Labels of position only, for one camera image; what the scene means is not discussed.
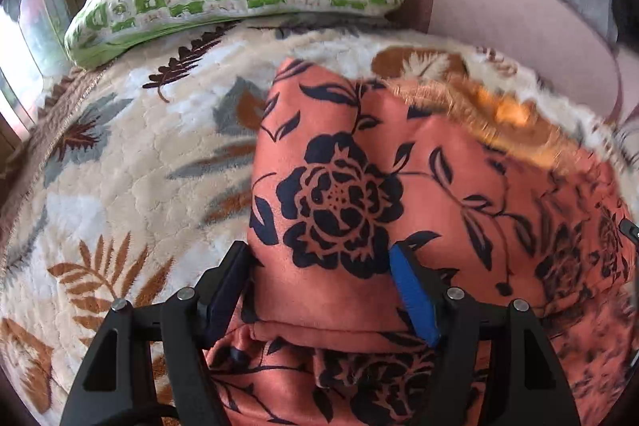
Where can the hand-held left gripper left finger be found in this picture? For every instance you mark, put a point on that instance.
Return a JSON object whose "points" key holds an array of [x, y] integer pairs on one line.
{"points": [[224, 301]]}

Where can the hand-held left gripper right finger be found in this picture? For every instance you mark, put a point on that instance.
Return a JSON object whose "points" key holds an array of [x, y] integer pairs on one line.
{"points": [[414, 291]]}

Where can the orange floral garment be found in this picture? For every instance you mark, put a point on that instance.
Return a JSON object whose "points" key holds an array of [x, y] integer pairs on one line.
{"points": [[324, 146]]}

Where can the leaf print blanket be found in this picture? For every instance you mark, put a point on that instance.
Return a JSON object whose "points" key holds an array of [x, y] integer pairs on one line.
{"points": [[150, 156]]}

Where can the pink padded headboard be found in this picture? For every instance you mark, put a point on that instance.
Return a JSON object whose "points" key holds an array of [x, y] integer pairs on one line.
{"points": [[499, 7]]}

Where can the window frame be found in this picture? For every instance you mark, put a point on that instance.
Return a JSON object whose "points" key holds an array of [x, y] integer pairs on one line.
{"points": [[35, 31]]}

